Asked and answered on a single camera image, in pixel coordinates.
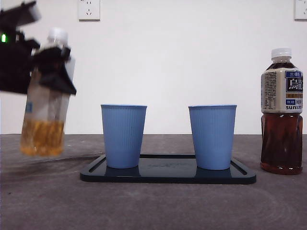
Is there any clear bottle of pale tea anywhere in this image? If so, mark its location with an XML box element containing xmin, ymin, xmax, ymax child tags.
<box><xmin>19</xmin><ymin>27</ymin><xmax>77</xmax><ymax>158</ymax></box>

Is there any brown oolong tea bottle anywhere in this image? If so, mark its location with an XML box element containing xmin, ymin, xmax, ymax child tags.
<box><xmin>260</xmin><ymin>47</ymin><xmax>304</xmax><ymax>175</ymax></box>

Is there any blue ribbed plastic cup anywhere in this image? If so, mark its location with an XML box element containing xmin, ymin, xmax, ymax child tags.
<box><xmin>100</xmin><ymin>103</ymin><xmax>147</xmax><ymax>169</ymax></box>
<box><xmin>188</xmin><ymin>103</ymin><xmax>237</xmax><ymax>171</ymax></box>

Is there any dark blue rectangular tray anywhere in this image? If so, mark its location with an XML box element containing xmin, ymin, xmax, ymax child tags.
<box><xmin>80</xmin><ymin>154</ymin><xmax>257</xmax><ymax>185</ymax></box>

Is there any left wrist grey camera box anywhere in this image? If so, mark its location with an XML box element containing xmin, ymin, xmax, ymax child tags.
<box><xmin>28</xmin><ymin>2</ymin><xmax>42</xmax><ymax>23</ymax></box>

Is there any white wall socket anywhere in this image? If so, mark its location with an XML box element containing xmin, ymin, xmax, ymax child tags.
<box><xmin>294</xmin><ymin>0</ymin><xmax>307</xmax><ymax>21</ymax></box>
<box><xmin>78</xmin><ymin>0</ymin><xmax>101</xmax><ymax>21</ymax></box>

